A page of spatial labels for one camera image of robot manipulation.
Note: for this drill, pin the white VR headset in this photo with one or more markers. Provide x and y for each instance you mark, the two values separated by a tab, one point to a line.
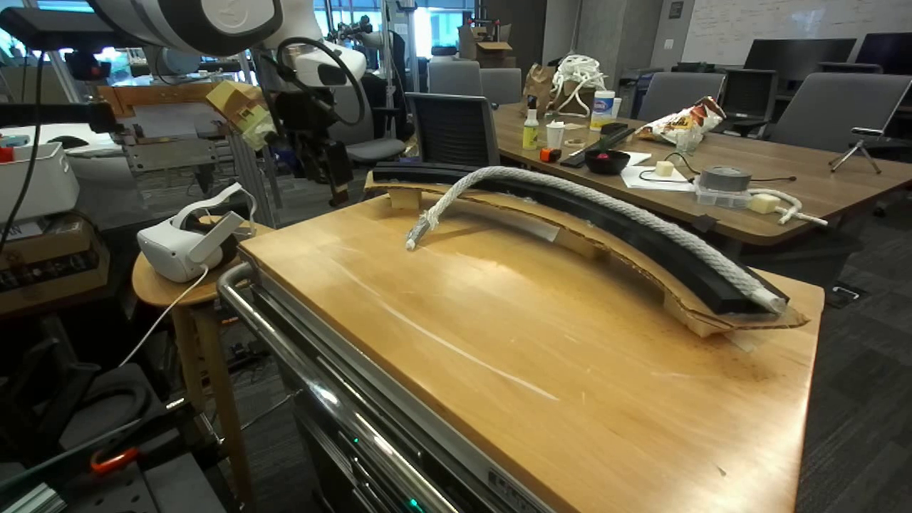
181	247

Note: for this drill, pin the yellow foam block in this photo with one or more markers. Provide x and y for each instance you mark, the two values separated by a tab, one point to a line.
243	115

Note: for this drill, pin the black office chair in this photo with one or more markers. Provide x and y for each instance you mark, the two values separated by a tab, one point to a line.
453	131

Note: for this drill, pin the small white cup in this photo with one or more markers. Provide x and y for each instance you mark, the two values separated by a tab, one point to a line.
554	136

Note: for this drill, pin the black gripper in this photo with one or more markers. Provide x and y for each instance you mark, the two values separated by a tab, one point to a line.
316	119

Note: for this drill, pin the grey tape roll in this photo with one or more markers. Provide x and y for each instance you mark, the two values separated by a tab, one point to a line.
725	182

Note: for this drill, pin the round wooden stool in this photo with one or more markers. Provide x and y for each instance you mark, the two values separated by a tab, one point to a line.
202	353

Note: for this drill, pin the black monitor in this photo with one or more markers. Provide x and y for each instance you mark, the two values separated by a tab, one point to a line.
798	52
887	52

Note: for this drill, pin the long black bar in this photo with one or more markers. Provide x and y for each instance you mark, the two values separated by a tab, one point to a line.
600	145

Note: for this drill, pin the chips snack bag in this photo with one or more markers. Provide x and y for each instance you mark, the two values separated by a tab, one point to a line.
684	121

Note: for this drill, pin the black curved platform track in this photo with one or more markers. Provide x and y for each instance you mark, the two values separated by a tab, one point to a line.
655	249

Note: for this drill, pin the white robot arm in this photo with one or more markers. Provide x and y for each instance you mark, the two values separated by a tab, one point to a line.
161	18

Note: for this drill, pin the wooden conference table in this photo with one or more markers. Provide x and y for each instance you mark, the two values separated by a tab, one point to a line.
808	182

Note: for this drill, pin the white bottle blue label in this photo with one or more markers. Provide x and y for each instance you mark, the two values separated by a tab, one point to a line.
601	109

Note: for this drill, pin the black bowl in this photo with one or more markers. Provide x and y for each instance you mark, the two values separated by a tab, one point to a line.
605	162

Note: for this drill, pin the white paper sheet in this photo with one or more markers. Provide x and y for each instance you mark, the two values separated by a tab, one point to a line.
655	176

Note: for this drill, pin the grey office chair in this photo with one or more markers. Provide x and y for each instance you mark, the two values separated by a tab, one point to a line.
678	93
470	79
836	109

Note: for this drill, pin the small orange object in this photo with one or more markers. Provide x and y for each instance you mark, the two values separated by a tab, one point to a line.
547	156

